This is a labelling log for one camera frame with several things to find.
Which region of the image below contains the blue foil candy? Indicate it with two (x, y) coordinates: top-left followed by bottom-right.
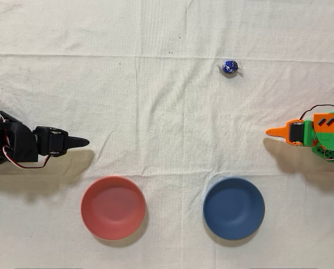
(218, 59), (245, 78)

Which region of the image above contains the black arm servo cable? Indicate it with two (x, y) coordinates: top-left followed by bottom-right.
(3, 145), (52, 169)

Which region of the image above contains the white tablecloth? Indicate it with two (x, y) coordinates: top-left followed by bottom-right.
(0, 0), (334, 269)

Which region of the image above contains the pink bowl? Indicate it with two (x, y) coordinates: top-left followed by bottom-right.
(80, 175), (147, 242)

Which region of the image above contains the orange arm servo cable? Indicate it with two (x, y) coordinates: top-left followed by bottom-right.
(299, 104), (334, 119)

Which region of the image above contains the blue bowl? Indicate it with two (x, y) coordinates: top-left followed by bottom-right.
(202, 177), (266, 241)

